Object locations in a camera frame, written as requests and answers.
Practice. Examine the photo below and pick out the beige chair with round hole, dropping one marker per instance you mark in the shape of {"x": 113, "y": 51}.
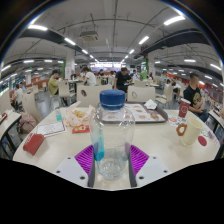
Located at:
{"x": 95, "y": 95}
{"x": 143, "y": 94}

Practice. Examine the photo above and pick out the small teal bottle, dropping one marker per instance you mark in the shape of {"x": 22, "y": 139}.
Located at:
{"x": 59, "y": 116}

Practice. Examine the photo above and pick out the person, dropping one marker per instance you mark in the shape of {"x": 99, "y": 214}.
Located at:
{"x": 90, "y": 78}
{"x": 18, "y": 95}
{"x": 122, "y": 80}
{"x": 193, "y": 96}
{"x": 53, "y": 85}

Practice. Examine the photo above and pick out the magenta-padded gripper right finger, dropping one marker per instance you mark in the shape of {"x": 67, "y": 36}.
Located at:
{"x": 151, "y": 168}

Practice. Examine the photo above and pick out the ceiling air conditioner unit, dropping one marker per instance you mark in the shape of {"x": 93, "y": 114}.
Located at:
{"x": 89, "y": 35}

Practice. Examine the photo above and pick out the white paper food bag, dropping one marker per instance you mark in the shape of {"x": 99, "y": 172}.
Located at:
{"x": 77, "y": 115}

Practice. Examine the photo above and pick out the pink backpack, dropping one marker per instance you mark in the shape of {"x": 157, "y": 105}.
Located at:
{"x": 27, "y": 124}

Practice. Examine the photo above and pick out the dark food tray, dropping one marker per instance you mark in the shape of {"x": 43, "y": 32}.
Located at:
{"x": 150, "y": 116}

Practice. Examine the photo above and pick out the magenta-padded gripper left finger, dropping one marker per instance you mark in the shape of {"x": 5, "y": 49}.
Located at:
{"x": 71, "y": 168}

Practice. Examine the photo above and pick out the white red-bordered leaflet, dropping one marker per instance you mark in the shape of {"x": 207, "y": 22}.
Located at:
{"x": 51, "y": 128}

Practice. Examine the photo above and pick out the flat round red coaster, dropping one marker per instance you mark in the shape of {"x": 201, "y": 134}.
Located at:
{"x": 202, "y": 141}

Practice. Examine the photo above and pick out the red paper cup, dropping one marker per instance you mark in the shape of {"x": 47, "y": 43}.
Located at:
{"x": 184, "y": 108}

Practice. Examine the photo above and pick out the clear blue-capped water bottle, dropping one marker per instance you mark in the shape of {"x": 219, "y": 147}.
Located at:
{"x": 112, "y": 133}

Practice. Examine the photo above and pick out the ceiling lights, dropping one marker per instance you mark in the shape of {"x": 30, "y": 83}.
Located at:
{"x": 174, "y": 20}

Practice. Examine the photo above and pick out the cream dining table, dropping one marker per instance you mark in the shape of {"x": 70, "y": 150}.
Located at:
{"x": 215, "y": 118}
{"x": 8, "y": 121}

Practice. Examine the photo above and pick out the clear plastic leaflet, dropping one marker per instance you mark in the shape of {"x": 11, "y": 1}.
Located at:
{"x": 210, "y": 134}

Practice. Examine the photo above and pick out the white crumpled napkin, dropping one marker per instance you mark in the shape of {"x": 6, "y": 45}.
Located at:
{"x": 150, "y": 104}

